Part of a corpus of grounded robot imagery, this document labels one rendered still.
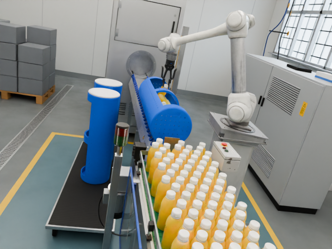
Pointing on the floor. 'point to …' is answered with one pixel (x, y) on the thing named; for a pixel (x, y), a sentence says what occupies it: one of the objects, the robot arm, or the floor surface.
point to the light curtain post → (179, 62)
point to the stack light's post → (112, 200)
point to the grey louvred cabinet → (291, 134)
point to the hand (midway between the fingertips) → (166, 83)
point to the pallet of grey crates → (27, 61)
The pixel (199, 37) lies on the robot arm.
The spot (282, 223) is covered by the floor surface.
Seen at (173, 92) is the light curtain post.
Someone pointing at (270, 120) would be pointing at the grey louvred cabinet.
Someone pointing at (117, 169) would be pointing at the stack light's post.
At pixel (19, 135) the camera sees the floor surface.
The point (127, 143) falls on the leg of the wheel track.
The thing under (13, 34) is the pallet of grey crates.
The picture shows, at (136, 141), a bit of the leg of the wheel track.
